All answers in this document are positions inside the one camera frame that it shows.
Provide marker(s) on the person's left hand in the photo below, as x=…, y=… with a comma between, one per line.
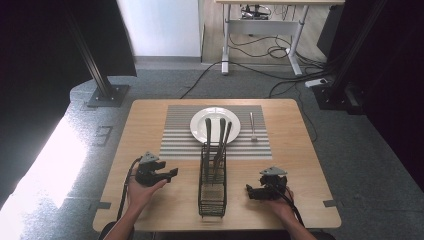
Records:
x=140, y=195

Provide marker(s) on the white round plate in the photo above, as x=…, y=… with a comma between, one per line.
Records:
x=200, y=128

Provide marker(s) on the white power strip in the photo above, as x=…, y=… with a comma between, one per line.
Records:
x=316, y=82

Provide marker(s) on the white-framed desk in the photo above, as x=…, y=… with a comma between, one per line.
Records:
x=263, y=26

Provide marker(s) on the black metal stand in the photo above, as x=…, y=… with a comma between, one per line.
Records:
x=340, y=86
x=100, y=80

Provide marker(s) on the silver fork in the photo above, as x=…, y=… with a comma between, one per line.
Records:
x=252, y=126

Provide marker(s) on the dark curtain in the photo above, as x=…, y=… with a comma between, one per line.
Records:
x=400, y=83

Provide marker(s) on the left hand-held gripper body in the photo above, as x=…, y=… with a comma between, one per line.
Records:
x=146, y=175

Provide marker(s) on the devices under desk top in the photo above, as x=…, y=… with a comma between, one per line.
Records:
x=255, y=11

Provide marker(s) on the grey floor socket cover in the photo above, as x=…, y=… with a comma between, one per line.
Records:
x=103, y=136

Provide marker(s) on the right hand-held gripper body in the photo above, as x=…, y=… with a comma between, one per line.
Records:
x=275, y=185

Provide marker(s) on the person's right hand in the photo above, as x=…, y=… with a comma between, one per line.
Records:
x=283, y=206

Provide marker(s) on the grey striped placemat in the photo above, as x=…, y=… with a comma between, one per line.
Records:
x=176, y=146

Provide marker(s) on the white board panel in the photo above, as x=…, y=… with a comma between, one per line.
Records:
x=160, y=26

